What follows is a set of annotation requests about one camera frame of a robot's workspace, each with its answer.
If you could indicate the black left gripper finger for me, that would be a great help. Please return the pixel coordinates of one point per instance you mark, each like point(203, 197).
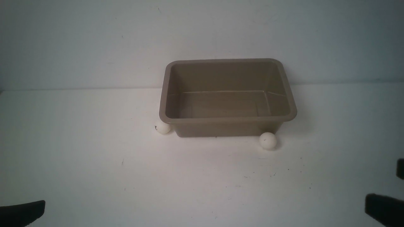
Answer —
point(21, 215)

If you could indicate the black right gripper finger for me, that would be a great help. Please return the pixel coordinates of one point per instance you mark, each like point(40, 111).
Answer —
point(400, 168)
point(386, 210)

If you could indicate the white table-tennis ball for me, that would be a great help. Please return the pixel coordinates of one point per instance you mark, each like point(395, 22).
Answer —
point(268, 141)
point(162, 127)

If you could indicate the tan plastic bin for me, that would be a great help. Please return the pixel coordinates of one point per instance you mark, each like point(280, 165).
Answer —
point(226, 97)

